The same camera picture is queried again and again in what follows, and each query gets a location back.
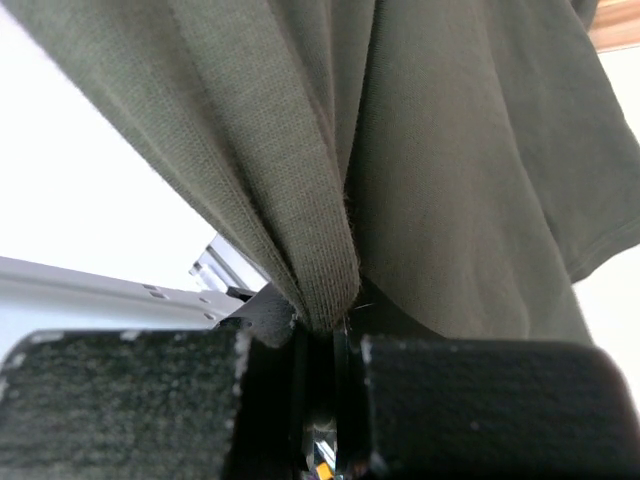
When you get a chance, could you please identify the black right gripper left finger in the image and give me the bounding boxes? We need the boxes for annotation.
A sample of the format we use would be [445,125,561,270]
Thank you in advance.
[1,297,308,479]

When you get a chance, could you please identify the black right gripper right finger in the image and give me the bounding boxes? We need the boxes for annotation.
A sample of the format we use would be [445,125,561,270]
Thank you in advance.
[334,300,639,479]

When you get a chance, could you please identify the dark olive shorts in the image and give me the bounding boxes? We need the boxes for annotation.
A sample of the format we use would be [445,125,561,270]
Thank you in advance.
[5,1,639,344]

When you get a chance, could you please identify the wooden clothes rack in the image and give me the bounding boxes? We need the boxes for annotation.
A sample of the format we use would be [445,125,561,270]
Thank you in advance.
[589,0,640,53]

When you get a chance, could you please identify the aluminium mounting rail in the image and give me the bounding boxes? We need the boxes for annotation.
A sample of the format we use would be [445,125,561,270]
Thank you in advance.
[1,235,266,328]

